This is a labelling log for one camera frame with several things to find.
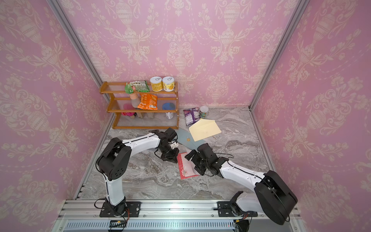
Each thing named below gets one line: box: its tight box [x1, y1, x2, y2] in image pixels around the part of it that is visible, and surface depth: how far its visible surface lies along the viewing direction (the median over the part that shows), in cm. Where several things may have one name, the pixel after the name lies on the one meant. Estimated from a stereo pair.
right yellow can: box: [162, 75, 175, 92], surface depth 91 cm
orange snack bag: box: [137, 93, 158, 111], surface depth 101 cm
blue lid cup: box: [162, 102, 176, 120], surface depth 108 cm
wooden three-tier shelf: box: [99, 81, 180, 130], surface depth 108 cm
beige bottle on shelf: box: [129, 92, 141, 109], surface depth 99 cm
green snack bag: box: [124, 80, 150, 94], surface depth 91 cm
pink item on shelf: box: [120, 103, 137, 116], surface depth 108 cm
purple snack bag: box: [183, 106, 201, 127], surface depth 115 cm
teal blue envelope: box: [175, 128, 206, 151], surface depth 103 cm
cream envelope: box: [188, 118, 222, 143], surface depth 108 cm
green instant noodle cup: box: [199, 105, 210, 119], surface depth 115 cm
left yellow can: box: [149, 76, 163, 92], surface depth 91 cm
